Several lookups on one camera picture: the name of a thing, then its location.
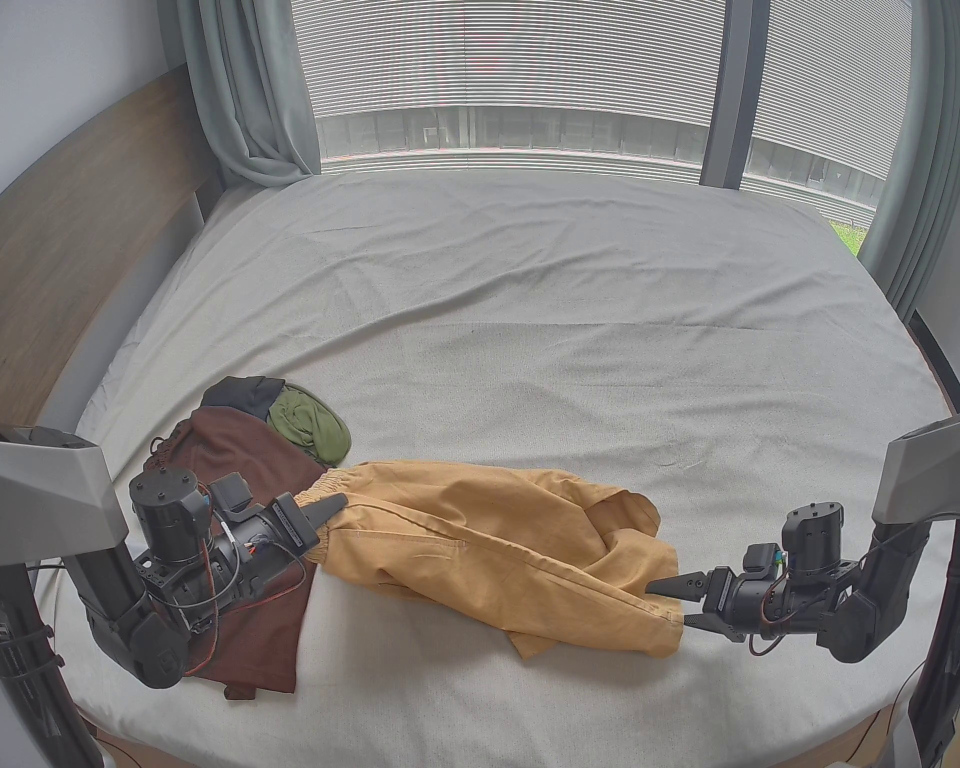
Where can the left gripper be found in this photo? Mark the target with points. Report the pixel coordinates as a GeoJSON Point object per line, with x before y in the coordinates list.
{"type": "Point", "coordinates": [270, 551]}

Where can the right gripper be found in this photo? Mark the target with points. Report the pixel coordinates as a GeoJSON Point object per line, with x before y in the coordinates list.
{"type": "Point", "coordinates": [746, 604]}

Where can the mustard yellow trousers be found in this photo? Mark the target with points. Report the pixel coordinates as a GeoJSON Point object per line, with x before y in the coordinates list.
{"type": "Point", "coordinates": [487, 540]}

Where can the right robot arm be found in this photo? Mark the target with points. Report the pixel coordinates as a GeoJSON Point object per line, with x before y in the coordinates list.
{"type": "Point", "coordinates": [922, 472]}

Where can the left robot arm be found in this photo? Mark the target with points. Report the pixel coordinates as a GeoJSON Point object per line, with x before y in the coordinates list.
{"type": "Point", "coordinates": [60, 495]}

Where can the bed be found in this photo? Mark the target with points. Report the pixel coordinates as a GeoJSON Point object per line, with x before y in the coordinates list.
{"type": "Point", "coordinates": [600, 337]}

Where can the green garment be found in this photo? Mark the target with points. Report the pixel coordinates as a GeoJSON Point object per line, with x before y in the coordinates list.
{"type": "Point", "coordinates": [311, 427]}

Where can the brown shorts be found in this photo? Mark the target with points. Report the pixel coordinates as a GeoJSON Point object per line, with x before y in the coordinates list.
{"type": "Point", "coordinates": [247, 457]}

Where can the black garment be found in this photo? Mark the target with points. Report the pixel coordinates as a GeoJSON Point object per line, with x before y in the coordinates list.
{"type": "Point", "coordinates": [240, 394]}

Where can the grey-green curtain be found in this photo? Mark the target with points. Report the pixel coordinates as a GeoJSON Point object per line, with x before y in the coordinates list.
{"type": "Point", "coordinates": [247, 90]}
{"type": "Point", "coordinates": [922, 187]}

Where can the window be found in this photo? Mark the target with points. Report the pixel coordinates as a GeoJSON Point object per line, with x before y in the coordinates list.
{"type": "Point", "coordinates": [525, 75]}

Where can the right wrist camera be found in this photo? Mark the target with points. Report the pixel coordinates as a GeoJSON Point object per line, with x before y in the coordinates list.
{"type": "Point", "coordinates": [761, 559]}

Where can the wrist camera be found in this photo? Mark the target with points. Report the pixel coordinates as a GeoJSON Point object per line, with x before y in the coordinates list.
{"type": "Point", "coordinates": [761, 559]}
{"type": "Point", "coordinates": [234, 496]}

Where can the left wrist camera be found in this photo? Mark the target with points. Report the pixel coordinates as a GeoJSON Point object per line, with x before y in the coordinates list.
{"type": "Point", "coordinates": [234, 496]}

